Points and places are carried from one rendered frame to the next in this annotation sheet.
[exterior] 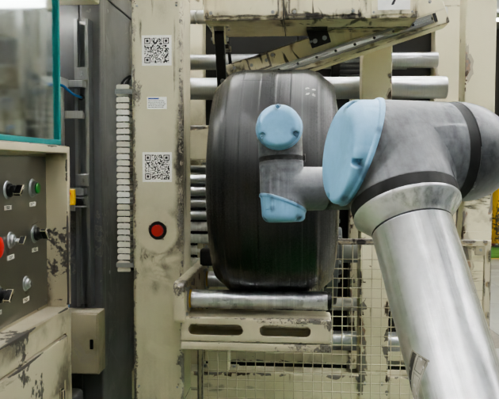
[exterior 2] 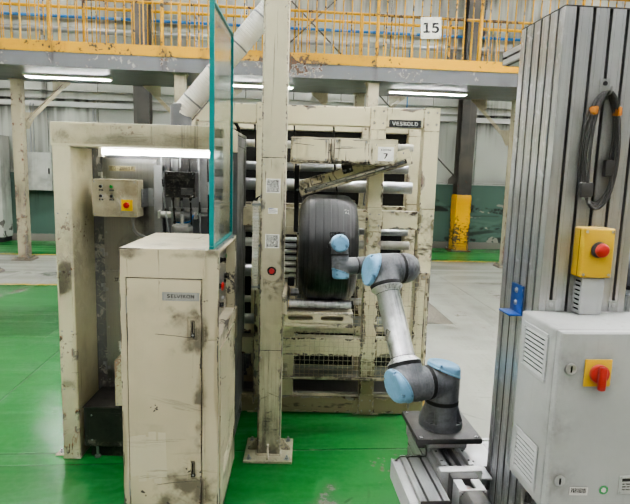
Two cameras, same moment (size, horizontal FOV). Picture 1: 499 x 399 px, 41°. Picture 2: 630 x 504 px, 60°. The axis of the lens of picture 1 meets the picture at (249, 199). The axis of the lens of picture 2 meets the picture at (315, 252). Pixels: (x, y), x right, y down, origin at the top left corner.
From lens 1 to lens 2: 1.30 m
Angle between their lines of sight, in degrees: 8
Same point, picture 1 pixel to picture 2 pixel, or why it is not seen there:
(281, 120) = (341, 241)
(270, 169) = (336, 259)
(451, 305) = (397, 317)
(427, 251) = (391, 301)
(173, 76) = (280, 198)
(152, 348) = (267, 326)
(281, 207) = (340, 274)
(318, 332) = (347, 319)
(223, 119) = (308, 224)
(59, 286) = (230, 298)
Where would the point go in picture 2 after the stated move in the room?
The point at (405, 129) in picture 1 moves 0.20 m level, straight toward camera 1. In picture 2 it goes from (386, 265) to (386, 275)
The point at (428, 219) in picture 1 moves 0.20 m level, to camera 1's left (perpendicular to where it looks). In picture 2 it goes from (392, 292) to (336, 292)
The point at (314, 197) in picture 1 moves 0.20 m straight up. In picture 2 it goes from (352, 270) to (354, 224)
